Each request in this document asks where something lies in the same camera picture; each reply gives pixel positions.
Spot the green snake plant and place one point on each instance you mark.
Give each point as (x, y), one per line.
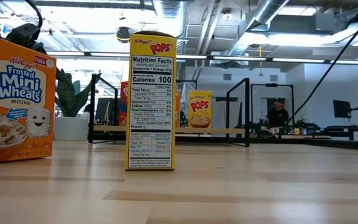
(68, 96)

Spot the person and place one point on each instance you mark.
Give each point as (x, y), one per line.
(277, 116)

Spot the red Froot Loops cereal box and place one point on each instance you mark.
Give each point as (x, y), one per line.
(123, 102)

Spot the yellow Corn Pops cereal box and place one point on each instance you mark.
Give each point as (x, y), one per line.
(150, 93)
(200, 109)

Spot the orange Frosted Mini Wheats box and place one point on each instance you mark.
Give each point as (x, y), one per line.
(177, 109)
(16, 93)

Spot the black computer monitor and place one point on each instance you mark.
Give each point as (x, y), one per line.
(102, 109)
(342, 109)

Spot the background workbench with equipment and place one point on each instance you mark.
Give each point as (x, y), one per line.
(303, 127)

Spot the black metal shelf end frame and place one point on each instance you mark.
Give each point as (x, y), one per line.
(91, 109)
(247, 109)

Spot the black aluminium rig frame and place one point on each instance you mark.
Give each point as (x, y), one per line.
(353, 144)

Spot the black background desk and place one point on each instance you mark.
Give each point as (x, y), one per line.
(346, 129)

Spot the white plant pot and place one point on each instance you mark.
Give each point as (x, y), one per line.
(71, 129)

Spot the silver spiral ventilation duct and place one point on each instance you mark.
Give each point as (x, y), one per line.
(169, 18)
(272, 9)

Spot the black background metal frame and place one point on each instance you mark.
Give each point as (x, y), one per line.
(272, 84)

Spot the round black overhead camera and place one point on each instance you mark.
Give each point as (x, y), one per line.
(123, 34)

